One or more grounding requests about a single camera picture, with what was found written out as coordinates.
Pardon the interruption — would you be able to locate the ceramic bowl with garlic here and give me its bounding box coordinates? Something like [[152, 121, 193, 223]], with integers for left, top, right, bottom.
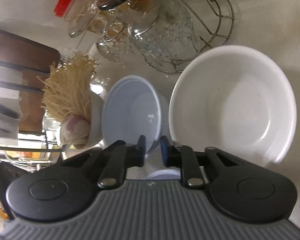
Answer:
[[59, 91, 104, 150]]

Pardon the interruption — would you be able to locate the brown cutting board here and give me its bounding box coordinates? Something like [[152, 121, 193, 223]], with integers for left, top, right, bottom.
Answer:
[[0, 30, 61, 133]]

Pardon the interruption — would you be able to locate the black countertop rack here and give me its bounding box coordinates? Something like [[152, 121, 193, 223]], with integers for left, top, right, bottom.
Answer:
[[0, 88, 43, 148]]

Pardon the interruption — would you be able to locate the white plastic bowl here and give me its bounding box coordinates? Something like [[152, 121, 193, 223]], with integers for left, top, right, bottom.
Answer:
[[169, 45, 297, 166]]

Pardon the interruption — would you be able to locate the red lid plastic jar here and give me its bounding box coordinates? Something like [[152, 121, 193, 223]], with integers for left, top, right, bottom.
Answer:
[[53, 0, 96, 23]]

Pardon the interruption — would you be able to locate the pale blue plastic bowl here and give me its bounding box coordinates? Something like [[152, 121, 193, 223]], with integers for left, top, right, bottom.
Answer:
[[101, 75, 170, 155]]

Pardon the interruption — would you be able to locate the wire rack with glasses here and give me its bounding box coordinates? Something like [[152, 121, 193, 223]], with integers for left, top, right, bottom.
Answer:
[[67, 0, 236, 74]]

